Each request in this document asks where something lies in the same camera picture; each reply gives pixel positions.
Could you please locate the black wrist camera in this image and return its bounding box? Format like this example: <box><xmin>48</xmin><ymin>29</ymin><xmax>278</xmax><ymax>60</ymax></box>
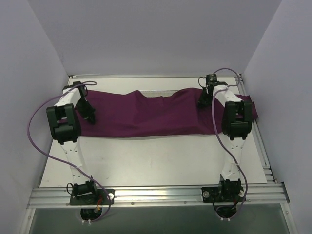
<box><xmin>198</xmin><ymin>74</ymin><xmax>218</xmax><ymax>86</ymax></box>
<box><xmin>63</xmin><ymin>81</ymin><xmax>88</xmax><ymax>97</ymax></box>

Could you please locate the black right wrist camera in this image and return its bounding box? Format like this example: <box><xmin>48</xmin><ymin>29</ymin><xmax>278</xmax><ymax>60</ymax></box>
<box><xmin>198</xmin><ymin>74</ymin><xmax>218</xmax><ymax>86</ymax></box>

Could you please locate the aluminium back rail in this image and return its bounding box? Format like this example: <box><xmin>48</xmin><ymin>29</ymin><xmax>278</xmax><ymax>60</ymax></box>
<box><xmin>68</xmin><ymin>73</ymin><xmax>242</xmax><ymax>79</ymax></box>

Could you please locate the wire mesh instrument tray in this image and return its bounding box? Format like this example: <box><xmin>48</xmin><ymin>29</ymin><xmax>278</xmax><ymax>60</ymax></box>
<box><xmin>140</xmin><ymin>90</ymin><xmax>177</xmax><ymax>98</ymax></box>

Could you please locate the aluminium right side rail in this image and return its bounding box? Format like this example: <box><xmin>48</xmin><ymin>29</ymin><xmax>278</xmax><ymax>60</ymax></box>
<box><xmin>235</xmin><ymin>74</ymin><xmax>277</xmax><ymax>184</ymax></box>

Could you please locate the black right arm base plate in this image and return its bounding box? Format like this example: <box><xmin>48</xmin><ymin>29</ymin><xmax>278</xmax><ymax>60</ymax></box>
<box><xmin>201</xmin><ymin>186</ymin><xmax>245</xmax><ymax>203</ymax></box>

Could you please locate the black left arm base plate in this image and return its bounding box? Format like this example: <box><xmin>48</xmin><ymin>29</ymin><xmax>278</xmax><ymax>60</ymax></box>
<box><xmin>69</xmin><ymin>189</ymin><xmax>115</xmax><ymax>206</ymax></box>

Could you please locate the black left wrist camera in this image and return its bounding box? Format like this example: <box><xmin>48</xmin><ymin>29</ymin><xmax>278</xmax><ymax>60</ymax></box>
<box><xmin>63</xmin><ymin>81</ymin><xmax>88</xmax><ymax>97</ymax></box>

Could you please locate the aluminium front frame rail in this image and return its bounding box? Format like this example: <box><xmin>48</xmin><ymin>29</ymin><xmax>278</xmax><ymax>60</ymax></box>
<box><xmin>27</xmin><ymin>183</ymin><xmax>290</xmax><ymax>209</ymax></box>

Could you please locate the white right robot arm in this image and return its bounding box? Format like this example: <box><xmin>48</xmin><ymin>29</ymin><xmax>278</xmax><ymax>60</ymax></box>
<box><xmin>198</xmin><ymin>82</ymin><xmax>253</xmax><ymax>183</ymax></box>

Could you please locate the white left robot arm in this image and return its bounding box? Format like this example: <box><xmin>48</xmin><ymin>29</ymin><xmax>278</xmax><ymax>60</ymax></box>
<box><xmin>46</xmin><ymin>81</ymin><xmax>98</xmax><ymax>204</ymax></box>

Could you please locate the purple cloth wrap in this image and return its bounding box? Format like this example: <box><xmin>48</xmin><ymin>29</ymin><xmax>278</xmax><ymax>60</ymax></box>
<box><xmin>79</xmin><ymin>89</ymin><xmax>259</xmax><ymax>139</ymax></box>

